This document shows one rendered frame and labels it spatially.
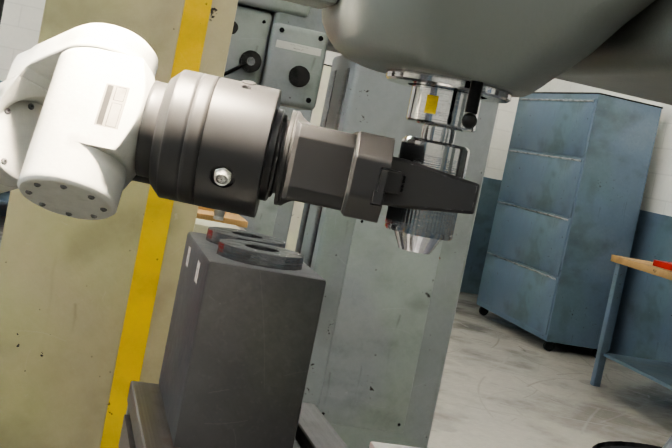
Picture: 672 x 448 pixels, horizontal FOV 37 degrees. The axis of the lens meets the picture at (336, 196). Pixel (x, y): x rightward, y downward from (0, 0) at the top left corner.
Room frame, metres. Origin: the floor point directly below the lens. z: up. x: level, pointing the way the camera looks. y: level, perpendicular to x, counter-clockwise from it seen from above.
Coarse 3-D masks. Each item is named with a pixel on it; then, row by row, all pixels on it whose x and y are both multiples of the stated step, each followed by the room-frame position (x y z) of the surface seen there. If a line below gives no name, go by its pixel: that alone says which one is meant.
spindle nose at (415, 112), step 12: (420, 84) 0.68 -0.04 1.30; (420, 96) 0.68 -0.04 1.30; (444, 96) 0.67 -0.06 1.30; (456, 96) 0.67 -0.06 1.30; (408, 108) 0.69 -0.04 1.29; (420, 108) 0.67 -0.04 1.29; (444, 108) 0.67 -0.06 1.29; (456, 108) 0.67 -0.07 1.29; (420, 120) 0.67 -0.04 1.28; (432, 120) 0.67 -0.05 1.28; (444, 120) 0.67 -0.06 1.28; (456, 120) 0.67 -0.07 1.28
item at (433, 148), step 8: (408, 136) 0.68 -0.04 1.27; (408, 144) 0.68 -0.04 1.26; (416, 144) 0.67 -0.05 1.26; (424, 144) 0.67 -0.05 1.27; (432, 144) 0.67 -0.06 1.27; (440, 144) 0.67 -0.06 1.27; (448, 144) 0.67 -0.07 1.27; (416, 152) 0.67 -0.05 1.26; (424, 152) 0.67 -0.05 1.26; (432, 152) 0.67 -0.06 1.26; (440, 152) 0.67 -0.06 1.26; (448, 152) 0.67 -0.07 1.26; (456, 152) 0.67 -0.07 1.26; (464, 152) 0.68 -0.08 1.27; (456, 160) 0.67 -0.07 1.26; (464, 160) 0.68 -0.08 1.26
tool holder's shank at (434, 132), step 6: (426, 126) 0.68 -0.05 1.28; (432, 126) 0.68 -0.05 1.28; (438, 126) 0.68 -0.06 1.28; (444, 126) 0.68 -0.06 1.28; (426, 132) 0.68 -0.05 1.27; (432, 132) 0.68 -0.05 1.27; (438, 132) 0.68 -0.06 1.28; (444, 132) 0.68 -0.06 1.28; (450, 132) 0.68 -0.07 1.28; (426, 138) 0.68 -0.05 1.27; (432, 138) 0.68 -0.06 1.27; (438, 138) 0.68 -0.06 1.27; (444, 138) 0.68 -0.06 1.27; (450, 138) 0.68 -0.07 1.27
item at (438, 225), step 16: (416, 160) 0.67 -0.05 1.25; (432, 160) 0.67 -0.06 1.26; (448, 160) 0.67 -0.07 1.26; (464, 176) 0.68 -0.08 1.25; (400, 208) 0.67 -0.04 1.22; (384, 224) 0.69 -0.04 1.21; (400, 224) 0.67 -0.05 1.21; (416, 224) 0.67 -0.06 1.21; (432, 224) 0.67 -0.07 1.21; (448, 224) 0.68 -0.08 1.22; (448, 240) 0.68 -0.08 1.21
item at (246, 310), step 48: (192, 240) 1.13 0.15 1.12; (240, 240) 1.08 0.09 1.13; (192, 288) 1.05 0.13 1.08; (240, 288) 0.98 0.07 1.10; (288, 288) 0.99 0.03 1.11; (192, 336) 0.98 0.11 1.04; (240, 336) 0.98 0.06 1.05; (288, 336) 1.00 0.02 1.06; (192, 384) 0.98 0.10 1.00; (240, 384) 0.99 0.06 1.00; (288, 384) 1.00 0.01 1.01; (192, 432) 0.98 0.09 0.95; (240, 432) 0.99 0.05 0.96; (288, 432) 1.00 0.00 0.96
